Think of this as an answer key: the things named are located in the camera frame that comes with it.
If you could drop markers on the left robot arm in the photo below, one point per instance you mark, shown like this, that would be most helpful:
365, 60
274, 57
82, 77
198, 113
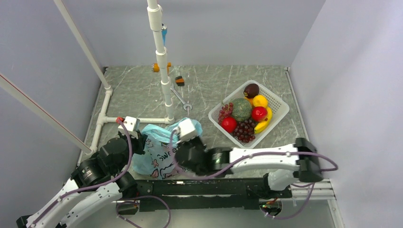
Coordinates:
88, 189

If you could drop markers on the white pvc pipe frame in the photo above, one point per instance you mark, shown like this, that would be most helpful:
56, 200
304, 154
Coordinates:
155, 13

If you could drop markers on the blue handled tool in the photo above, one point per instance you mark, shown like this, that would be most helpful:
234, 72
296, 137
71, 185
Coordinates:
164, 32

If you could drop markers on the fake orange in basket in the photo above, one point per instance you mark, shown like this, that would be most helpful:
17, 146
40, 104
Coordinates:
250, 100

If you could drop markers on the red fake pomegranate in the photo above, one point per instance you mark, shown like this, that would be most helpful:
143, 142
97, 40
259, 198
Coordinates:
259, 113

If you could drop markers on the silver wrench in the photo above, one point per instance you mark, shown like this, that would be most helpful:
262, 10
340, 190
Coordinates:
186, 105

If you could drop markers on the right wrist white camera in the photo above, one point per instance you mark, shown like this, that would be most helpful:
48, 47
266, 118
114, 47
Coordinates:
187, 130

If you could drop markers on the light red fake grapes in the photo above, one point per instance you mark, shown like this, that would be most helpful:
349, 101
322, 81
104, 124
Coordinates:
225, 111

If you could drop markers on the white plastic basket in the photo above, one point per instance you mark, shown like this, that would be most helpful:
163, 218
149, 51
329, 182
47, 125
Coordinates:
278, 106

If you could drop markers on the yellow fake lemon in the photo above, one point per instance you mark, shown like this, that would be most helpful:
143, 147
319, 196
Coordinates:
260, 101

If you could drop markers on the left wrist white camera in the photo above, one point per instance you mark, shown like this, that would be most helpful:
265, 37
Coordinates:
128, 125

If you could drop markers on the wrist white camera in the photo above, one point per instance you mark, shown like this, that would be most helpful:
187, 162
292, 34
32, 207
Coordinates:
128, 125
187, 130

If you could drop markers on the yellow fake banana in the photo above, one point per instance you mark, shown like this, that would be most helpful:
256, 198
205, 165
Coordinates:
261, 126

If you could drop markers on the orange black small brush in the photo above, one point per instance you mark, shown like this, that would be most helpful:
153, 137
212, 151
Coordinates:
179, 80

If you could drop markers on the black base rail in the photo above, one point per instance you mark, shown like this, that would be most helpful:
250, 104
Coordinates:
246, 193

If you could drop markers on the red fake apple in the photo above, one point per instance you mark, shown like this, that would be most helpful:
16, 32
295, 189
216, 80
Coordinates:
229, 124

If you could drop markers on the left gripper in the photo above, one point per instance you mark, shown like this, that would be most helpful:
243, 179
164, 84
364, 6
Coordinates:
140, 139

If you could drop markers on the dark brown fake fruit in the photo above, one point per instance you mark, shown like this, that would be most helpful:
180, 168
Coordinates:
251, 90

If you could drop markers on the dark red fake grapes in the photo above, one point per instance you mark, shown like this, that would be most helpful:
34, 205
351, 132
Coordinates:
244, 131

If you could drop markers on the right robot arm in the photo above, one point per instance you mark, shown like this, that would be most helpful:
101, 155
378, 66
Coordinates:
288, 164

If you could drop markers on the green fake melon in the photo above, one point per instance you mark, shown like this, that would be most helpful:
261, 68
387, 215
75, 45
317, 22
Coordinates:
241, 109

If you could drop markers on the light blue plastic bag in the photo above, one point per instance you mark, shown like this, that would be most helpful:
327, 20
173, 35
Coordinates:
157, 160

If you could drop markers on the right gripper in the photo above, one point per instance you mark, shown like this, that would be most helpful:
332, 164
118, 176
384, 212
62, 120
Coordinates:
196, 138

